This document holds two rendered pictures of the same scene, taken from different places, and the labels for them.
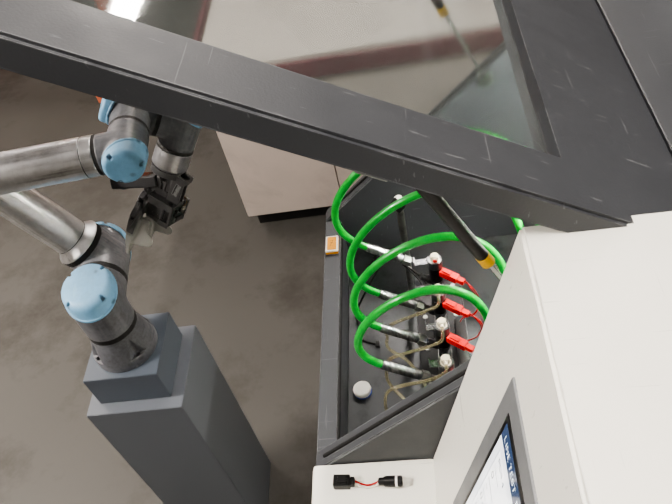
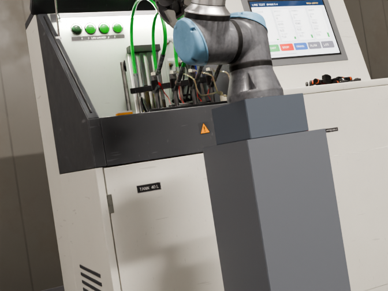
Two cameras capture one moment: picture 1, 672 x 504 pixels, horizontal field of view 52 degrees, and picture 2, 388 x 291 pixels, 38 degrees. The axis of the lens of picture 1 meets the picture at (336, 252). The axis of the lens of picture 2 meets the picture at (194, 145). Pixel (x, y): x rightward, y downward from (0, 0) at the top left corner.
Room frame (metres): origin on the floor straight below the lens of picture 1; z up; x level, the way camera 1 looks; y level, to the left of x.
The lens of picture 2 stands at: (2.10, 1.64, 0.78)
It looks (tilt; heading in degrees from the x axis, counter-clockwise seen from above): 1 degrees up; 233
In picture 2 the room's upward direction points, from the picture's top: 9 degrees counter-clockwise
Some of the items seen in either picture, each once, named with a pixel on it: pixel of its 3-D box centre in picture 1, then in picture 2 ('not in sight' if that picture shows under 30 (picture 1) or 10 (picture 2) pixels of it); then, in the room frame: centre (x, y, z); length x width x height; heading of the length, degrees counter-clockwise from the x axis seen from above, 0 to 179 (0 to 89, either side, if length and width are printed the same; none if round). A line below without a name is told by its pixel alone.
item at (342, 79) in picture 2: not in sight; (332, 79); (0.20, 0.11, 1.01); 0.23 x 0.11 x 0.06; 168
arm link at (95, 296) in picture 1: (97, 300); (244, 40); (1.06, 0.54, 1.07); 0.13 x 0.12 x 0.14; 177
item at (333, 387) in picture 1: (337, 340); (187, 131); (0.94, 0.05, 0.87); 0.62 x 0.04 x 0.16; 168
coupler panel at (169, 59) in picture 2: not in sight; (179, 62); (0.60, -0.39, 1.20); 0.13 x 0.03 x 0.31; 168
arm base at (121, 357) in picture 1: (118, 333); (253, 82); (1.06, 0.54, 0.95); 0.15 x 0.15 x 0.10
